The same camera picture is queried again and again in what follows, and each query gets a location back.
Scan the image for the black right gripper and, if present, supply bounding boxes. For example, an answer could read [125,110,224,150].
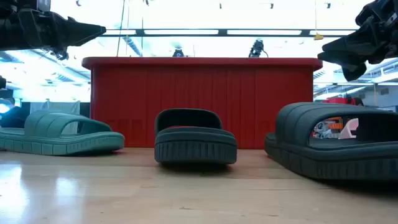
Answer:
[317,0,398,82]

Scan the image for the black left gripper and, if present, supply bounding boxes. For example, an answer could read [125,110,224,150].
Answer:
[0,8,107,52]

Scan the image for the light teal rubber slide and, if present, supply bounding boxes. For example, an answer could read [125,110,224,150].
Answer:
[0,110,126,156]

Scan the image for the dark green rubber slide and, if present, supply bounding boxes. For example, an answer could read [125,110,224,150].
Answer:
[264,102,398,181]
[154,108,238,165]

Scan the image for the large red ribbed bin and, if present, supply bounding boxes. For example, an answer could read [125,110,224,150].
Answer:
[81,57,323,150]

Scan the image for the black ceiling spotlight cluster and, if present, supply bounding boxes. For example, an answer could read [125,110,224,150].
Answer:
[49,46,70,62]

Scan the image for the red storage box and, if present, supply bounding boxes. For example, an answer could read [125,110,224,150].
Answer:
[323,96,357,106]

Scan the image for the shelf with orange bins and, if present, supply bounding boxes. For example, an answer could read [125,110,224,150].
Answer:
[312,117,345,139]

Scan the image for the glowing blue monitor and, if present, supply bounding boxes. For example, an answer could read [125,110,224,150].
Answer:
[0,98,15,114]

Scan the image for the green hanging cable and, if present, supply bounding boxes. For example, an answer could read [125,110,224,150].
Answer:
[116,0,126,58]

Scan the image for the thin pale hanging cord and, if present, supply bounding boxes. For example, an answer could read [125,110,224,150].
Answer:
[125,0,131,57]

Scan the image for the thin dark hanging cable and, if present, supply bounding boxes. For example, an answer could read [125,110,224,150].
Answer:
[141,0,145,58]

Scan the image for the black spotlight with cable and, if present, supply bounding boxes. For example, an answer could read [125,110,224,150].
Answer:
[248,39,269,58]

